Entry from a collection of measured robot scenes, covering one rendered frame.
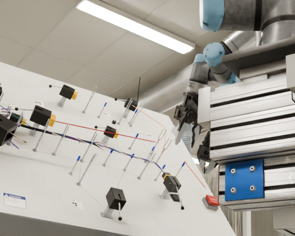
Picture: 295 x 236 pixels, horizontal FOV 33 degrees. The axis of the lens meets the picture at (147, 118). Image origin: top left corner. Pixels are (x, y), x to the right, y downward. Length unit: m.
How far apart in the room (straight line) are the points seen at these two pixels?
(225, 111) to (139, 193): 0.90
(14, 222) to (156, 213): 0.59
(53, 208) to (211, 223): 0.70
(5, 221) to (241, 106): 0.80
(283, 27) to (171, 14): 3.64
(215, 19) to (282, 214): 0.48
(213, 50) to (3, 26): 3.79
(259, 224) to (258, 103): 2.00
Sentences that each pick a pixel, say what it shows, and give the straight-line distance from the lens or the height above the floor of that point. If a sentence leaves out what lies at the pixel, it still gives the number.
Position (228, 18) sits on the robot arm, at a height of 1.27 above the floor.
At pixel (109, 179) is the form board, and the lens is 1.96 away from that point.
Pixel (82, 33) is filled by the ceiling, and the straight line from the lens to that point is 5.22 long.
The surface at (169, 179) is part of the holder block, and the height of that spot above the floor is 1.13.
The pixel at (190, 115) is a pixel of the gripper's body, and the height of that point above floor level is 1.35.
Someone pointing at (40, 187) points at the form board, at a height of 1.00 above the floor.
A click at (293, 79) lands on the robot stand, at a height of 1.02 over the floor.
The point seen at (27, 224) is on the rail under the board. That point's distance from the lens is 1.59.
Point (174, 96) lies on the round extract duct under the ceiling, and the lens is 5.43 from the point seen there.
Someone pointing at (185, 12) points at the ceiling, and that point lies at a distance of 4.75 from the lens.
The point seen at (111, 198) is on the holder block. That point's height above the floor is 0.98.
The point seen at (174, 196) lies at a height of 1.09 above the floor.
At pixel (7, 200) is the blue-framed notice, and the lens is 1.63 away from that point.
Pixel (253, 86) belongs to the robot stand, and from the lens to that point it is 1.14.
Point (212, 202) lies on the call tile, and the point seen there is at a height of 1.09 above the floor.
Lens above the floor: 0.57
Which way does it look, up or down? 23 degrees up
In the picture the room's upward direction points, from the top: 5 degrees clockwise
